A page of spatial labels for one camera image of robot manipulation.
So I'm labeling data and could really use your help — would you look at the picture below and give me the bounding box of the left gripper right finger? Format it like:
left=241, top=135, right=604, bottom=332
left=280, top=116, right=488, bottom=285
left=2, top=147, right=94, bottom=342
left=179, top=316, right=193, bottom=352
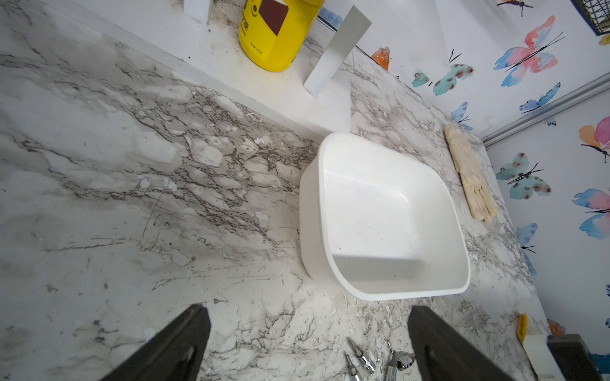
left=408, top=306, right=511, bottom=381

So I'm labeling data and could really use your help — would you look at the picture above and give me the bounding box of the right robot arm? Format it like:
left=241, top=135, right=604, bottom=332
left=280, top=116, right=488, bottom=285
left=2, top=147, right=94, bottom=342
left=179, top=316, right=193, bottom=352
left=522, top=334, right=609, bottom=380

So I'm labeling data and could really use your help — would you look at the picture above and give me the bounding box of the black wire wall basket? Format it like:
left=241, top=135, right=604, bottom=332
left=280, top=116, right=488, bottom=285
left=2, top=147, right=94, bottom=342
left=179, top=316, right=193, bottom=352
left=570, top=0, right=610, bottom=36

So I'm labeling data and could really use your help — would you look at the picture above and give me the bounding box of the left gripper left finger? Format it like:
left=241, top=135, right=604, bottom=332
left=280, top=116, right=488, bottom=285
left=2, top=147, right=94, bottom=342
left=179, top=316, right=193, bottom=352
left=103, top=304, right=211, bottom=381

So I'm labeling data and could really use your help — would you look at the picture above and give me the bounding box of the yellow bottle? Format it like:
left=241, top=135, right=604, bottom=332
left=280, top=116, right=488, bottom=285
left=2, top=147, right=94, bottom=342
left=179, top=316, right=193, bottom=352
left=238, top=0, right=324, bottom=72

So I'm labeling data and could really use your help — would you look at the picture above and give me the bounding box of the beige work glove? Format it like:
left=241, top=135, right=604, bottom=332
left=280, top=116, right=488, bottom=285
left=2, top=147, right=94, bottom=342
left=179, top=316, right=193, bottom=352
left=444, top=125, right=498, bottom=222

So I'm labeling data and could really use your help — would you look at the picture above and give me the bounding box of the white plastic storage box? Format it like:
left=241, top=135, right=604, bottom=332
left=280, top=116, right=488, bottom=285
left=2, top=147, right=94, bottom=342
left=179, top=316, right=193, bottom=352
left=299, top=133, right=471, bottom=301

